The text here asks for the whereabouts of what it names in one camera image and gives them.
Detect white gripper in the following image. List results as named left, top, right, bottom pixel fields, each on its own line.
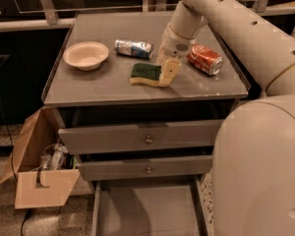
left=155, top=25, right=193, bottom=87

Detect green yellow sponge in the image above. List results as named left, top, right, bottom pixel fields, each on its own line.
left=130, top=63, right=161, bottom=87

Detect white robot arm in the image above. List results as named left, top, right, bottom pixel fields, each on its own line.
left=159, top=0, right=295, bottom=236

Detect grey top drawer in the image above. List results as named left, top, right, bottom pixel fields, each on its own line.
left=58, top=120, right=221, bottom=154

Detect grey drawer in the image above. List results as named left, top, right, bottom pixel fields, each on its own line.
left=58, top=120, right=221, bottom=154
left=91, top=175, right=213, bottom=236
left=78, top=155, right=212, bottom=181

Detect grey drawer cabinet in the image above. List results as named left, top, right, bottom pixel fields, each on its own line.
left=41, top=11, right=251, bottom=236

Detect grey middle drawer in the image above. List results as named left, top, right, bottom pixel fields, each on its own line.
left=78, top=155, right=212, bottom=181

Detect grey bottom drawer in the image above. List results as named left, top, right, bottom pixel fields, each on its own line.
left=91, top=175, right=213, bottom=236

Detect crushed blue silver can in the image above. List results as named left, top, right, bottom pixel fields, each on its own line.
left=114, top=39, right=153, bottom=59

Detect red cola can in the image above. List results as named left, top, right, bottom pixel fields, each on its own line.
left=187, top=44, right=223, bottom=76

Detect beige paper bowl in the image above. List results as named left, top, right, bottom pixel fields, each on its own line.
left=63, top=41, right=109, bottom=71

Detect open cardboard box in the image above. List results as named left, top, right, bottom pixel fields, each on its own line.
left=0, top=107, right=92, bottom=209

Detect black floor cable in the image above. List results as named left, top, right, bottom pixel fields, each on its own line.
left=20, top=207, right=33, bottom=236

